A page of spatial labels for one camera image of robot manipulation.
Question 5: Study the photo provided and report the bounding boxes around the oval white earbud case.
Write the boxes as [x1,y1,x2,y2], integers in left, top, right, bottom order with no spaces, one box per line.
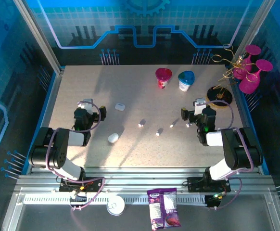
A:
[107,133,119,144]

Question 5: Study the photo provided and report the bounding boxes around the blue lid yogurt cup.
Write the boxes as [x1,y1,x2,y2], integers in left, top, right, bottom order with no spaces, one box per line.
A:
[178,71,195,92]

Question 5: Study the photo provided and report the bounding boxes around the blue table border strip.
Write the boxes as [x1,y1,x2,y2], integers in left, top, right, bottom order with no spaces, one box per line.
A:
[233,79,268,175]
[21,68,63,175]

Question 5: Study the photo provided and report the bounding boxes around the pink lid yogurt cup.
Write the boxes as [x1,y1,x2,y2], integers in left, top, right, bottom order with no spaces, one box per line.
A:
[155,68,173,90]

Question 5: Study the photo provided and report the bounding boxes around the pink stemmed glass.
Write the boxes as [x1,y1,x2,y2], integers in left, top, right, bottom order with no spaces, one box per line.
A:
[233,44,262,80]
[238,59,273,94]

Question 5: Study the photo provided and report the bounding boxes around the black controller box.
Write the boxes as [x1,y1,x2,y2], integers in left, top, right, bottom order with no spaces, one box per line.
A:
[205,194,221,209]

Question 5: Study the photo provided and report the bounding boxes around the purple snack bag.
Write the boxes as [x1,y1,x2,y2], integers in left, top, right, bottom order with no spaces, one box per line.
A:
[146,187,181,231]

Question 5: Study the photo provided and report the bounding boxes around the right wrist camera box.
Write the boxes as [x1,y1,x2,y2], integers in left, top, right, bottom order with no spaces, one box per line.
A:
[193,98,207,116]

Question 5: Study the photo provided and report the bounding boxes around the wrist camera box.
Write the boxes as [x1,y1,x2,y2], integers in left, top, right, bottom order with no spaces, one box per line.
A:
[77,98,94,115]
[193,98,207,116]

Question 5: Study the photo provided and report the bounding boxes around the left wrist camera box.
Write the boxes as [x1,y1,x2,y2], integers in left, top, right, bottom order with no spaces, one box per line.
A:
[77,98,94,115]

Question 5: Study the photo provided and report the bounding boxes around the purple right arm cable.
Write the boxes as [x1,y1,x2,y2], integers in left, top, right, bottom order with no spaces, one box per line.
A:
[204,100,254,210]

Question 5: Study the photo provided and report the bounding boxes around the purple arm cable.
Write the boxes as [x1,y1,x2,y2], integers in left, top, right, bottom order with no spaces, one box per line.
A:
[45,101,106,211]
[204,100,254,210]

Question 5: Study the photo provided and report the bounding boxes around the gold wire rack black base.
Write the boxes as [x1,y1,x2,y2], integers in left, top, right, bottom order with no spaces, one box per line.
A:
[206,43,254,110]

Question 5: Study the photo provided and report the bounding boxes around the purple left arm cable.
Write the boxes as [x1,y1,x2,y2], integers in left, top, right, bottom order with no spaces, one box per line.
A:
[45,101,106,211]

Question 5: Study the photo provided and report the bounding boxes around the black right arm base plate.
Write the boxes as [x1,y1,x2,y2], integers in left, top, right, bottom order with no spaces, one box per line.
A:
[187,177,231,193]

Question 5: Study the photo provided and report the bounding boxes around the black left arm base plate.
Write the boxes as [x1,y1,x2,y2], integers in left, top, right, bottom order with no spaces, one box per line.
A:
[58,177,105,193]

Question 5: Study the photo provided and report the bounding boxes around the aluminium frame rail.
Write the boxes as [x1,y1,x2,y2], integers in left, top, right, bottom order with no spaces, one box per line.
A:
[14,166,275,195]

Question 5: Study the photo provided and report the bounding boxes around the white slotted cable duct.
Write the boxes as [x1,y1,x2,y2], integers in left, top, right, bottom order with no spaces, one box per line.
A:
[24,194,207,205]

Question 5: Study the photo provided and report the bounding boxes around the aluminium frame post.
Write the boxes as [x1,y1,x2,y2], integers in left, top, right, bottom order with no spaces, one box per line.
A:
[13,0,65,74]
[233,0,277,62]

